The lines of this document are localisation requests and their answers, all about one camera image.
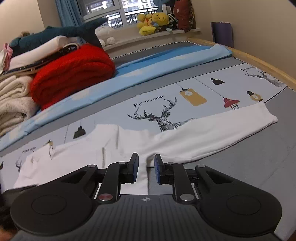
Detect white long-sleeve shirt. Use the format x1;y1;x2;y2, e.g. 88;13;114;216
14;102;278;195

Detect printed grey bed sheet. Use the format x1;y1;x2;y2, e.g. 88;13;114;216
0;56;296;241

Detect light blue duvet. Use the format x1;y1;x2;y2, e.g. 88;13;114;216
1;44;232;150

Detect red folded blanket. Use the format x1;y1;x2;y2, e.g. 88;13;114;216
30;44;115;110

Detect cream folded blanket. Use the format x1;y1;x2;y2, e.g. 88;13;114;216
1;75;39;136

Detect white seal plush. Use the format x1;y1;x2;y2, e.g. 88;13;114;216
95;26;116;48

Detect teal shark plush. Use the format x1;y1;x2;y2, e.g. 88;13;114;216
9;17;108;57

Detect white folded quilt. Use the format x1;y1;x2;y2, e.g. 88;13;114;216
1;36;80;78

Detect purple box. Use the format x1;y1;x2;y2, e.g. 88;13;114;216
211;22;234;48

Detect dark red plush toy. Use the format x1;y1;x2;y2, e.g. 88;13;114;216
174;0;194;33

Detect yellow plush toys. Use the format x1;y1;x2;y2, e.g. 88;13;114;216
137;12;178;36

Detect window with railing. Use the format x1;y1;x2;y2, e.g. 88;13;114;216
77;0;158;29

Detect blue curtain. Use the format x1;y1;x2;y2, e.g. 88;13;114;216
55;0;87;45

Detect wooden bed frame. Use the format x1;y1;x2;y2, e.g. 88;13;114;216
187;37;296;91

